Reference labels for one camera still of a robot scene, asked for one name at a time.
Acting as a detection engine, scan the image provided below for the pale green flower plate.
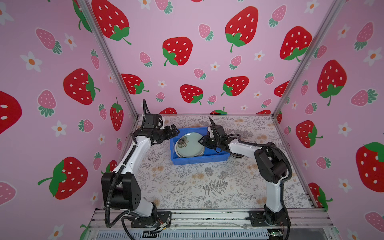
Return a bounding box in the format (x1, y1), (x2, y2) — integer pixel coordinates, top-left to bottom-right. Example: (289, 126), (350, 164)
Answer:
(175, 133), (205, 158)

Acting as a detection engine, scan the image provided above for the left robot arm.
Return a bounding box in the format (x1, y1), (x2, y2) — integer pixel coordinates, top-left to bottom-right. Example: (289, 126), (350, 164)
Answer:
(101, 114), (180, 228)

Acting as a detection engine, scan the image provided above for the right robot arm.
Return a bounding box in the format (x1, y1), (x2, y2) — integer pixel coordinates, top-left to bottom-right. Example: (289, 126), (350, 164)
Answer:
(199, 122), (292, 226)

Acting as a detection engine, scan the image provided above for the blue plastic bin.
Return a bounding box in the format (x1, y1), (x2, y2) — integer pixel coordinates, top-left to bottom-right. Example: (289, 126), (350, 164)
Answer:
(170, 127), (230, 165)

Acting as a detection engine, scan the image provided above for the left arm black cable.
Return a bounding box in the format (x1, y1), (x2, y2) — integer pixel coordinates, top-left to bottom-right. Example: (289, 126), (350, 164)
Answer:
(104, 164), (133, 229)

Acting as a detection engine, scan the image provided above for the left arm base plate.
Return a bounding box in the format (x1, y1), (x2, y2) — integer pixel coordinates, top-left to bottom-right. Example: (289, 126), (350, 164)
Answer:
(131, 211), (172, 228)

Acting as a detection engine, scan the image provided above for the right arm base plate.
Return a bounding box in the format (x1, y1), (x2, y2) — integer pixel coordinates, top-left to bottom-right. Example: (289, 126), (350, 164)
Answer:
(246, 210), (291, 227)

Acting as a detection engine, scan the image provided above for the aluminium front rail frame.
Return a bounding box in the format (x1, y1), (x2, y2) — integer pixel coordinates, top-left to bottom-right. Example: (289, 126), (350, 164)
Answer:
(85, 209), (341, 240)

